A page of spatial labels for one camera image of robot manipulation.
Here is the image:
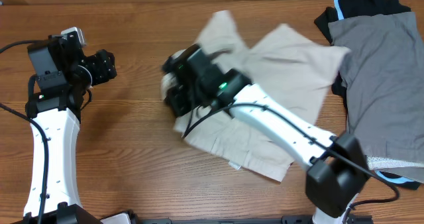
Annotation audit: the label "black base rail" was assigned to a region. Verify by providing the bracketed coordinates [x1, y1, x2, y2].
[138, 214, 374, 224]

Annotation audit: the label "beige shorts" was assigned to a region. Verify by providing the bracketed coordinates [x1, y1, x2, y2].
[160, 10, 351, 182]

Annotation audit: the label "light blue garment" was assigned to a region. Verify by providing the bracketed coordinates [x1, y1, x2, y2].
[333, 0, 344, 20]

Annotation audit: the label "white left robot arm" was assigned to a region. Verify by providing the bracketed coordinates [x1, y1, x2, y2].
[23, 35, 117, 223]

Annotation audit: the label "grey garment on pile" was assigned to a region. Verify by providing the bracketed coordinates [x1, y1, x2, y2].
[329, 12, 423, 182]

